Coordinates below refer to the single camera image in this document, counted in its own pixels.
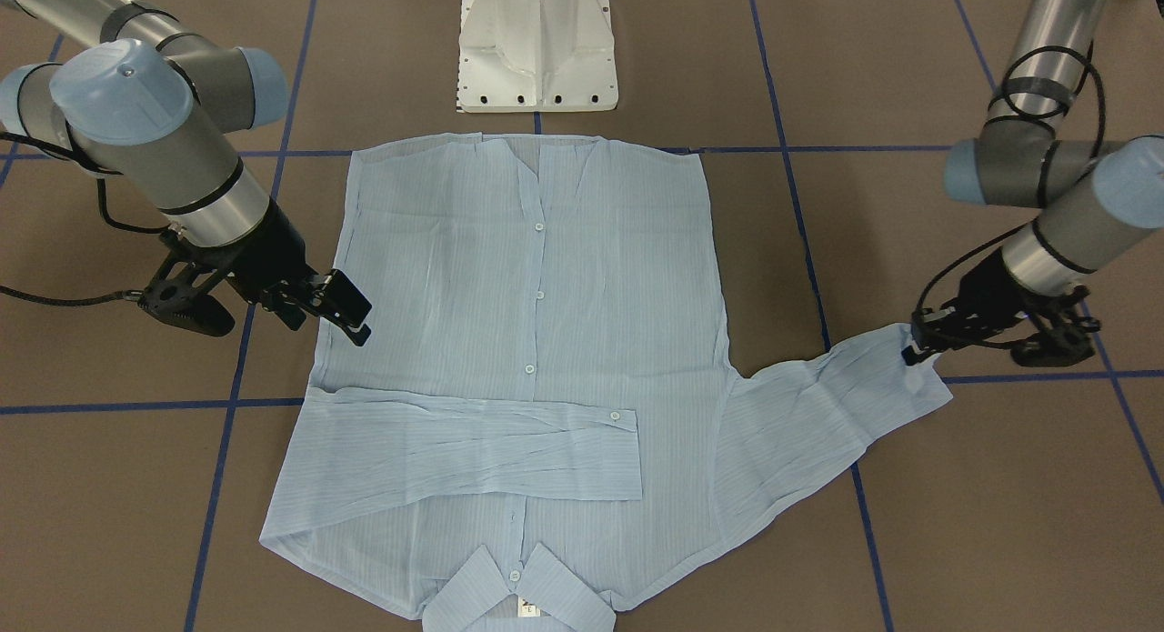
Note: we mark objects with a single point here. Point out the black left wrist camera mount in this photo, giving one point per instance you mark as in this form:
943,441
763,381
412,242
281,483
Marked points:
1063,336

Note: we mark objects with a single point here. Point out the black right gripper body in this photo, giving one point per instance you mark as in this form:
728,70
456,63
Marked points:
269,251

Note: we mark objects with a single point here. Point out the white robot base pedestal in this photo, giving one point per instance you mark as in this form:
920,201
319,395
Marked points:
536,56

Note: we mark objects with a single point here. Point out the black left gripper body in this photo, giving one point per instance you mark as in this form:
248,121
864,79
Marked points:
988,295

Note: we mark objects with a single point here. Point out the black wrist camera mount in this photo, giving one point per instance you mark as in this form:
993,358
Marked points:
1063,336
180,292

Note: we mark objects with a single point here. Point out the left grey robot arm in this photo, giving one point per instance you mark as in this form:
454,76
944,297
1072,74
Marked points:
1043,146

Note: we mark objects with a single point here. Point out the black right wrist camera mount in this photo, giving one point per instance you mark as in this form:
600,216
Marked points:
180,292

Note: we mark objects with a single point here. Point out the light blue striped shirt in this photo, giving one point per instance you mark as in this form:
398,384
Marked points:
544,428

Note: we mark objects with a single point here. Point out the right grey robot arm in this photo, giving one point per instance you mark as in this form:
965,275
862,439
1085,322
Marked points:
153,101

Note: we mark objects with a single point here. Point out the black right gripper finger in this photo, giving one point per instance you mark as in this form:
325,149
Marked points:
340,302

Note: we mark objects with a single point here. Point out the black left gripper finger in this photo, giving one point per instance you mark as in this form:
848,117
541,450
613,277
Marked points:
912,356

